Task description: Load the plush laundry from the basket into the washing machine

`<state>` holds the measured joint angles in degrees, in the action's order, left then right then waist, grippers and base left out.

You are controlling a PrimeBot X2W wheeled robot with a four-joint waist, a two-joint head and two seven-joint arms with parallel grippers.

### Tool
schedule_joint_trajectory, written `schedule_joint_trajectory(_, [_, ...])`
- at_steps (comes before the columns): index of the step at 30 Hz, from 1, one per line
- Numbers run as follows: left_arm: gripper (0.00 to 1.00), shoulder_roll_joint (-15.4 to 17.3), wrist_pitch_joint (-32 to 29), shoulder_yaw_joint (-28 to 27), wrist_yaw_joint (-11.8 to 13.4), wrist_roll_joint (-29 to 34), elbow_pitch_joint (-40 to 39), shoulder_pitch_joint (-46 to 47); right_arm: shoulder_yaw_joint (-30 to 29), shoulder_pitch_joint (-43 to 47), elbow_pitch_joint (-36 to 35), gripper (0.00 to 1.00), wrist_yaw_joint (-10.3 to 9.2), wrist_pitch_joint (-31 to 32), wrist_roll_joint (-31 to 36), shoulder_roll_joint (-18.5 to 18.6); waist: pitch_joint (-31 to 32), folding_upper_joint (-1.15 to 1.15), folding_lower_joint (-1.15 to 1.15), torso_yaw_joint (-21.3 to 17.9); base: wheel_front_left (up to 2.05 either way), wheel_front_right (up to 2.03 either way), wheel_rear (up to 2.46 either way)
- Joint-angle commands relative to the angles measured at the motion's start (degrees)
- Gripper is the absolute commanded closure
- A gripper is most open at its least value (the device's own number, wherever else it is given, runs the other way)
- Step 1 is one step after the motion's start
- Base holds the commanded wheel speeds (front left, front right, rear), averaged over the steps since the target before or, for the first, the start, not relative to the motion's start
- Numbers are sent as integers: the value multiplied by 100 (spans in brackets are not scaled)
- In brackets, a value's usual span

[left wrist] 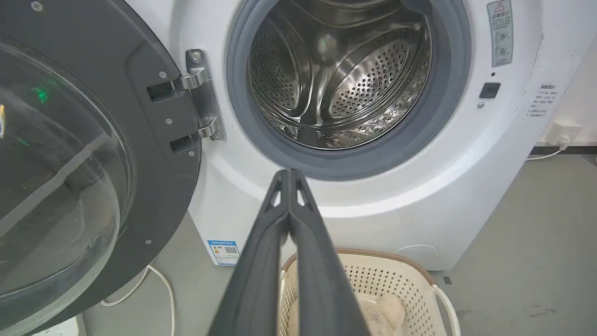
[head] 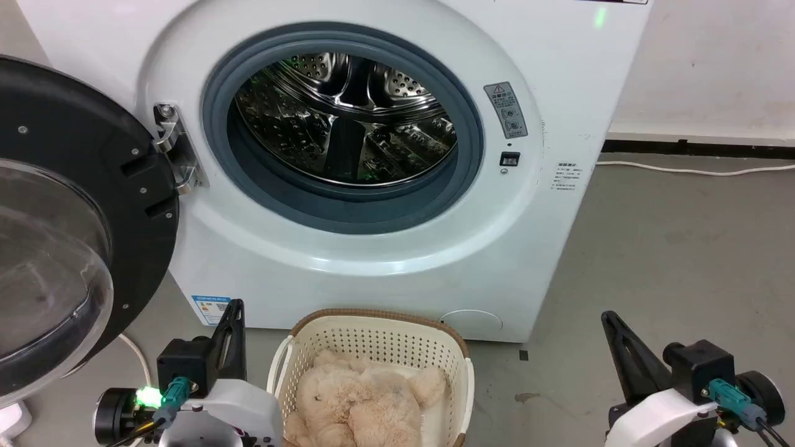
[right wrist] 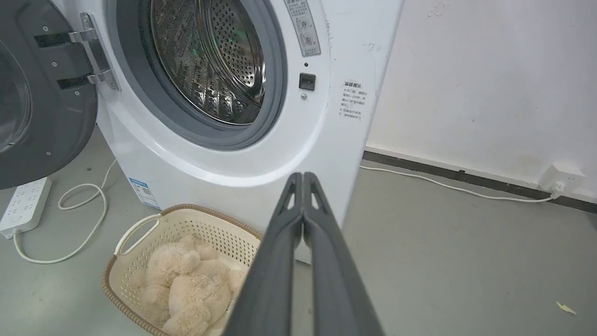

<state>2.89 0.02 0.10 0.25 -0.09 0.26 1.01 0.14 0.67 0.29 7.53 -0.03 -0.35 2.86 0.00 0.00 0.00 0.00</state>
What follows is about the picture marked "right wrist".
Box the white front-load washing machine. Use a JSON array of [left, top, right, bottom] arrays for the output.
[[51, 0, 405, 265]]

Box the white wall socket plug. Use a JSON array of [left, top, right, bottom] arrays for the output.
[[538, 163, 586, 196]]

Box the dark grey washer door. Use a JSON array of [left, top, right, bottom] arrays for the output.
[[0, 0, 121, 190]]

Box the white cable along wall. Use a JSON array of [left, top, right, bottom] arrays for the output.
[[360, 165, 554, 203]]

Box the beige plush teddy bear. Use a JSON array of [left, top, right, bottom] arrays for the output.
[[139, 235, 248, 336]]

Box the white power strip cable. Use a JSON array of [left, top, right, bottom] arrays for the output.
[[13, 160, 118, 265]]

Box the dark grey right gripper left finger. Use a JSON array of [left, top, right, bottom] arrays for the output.
[[223, 172, 304, 336]]

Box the cream plastic laundry basket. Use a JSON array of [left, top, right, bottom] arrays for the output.
[[102, 204, 263, 336]]

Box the white power strip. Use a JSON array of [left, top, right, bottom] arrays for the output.
[[0, 177, 53, 239]]

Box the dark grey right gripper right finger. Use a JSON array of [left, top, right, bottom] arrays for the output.
[[303, 172, 385, 336]]

